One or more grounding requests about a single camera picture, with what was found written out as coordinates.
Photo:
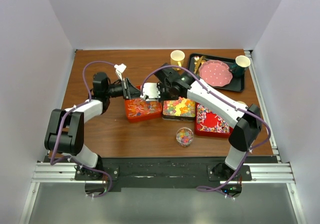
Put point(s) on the yellow mug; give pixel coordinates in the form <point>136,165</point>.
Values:
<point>177,59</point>

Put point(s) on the gold tin of gummies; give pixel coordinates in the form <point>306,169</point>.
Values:
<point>182,109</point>

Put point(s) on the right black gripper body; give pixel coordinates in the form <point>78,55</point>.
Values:
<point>165,93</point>

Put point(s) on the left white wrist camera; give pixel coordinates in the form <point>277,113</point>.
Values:
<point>119,70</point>

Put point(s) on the black serving tray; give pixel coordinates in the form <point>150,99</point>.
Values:
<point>236,84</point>

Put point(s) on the clear plastic jar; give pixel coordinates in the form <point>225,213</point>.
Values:
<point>184,137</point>

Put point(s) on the orange tray of candies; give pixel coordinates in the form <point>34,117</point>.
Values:
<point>138,110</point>

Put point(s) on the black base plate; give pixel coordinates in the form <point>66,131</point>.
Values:
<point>164,172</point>

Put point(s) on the aluminium frame rail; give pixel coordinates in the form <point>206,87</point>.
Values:
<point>260,173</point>

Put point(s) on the pink dotted plate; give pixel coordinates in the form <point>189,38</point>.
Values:
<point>215,73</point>

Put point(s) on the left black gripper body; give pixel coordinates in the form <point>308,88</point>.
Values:
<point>125,92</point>

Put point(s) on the gold fork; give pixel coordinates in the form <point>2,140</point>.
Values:
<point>196,64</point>

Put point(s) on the dark green mug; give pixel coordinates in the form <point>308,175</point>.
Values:
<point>239,66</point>

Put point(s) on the gold knife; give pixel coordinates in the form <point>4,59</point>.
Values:
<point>200,63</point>

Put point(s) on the red tray of lollipops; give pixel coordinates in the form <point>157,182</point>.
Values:
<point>208,124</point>

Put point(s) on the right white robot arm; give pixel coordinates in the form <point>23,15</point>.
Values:
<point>245,121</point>

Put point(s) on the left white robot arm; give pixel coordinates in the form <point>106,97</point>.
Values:
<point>65,131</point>

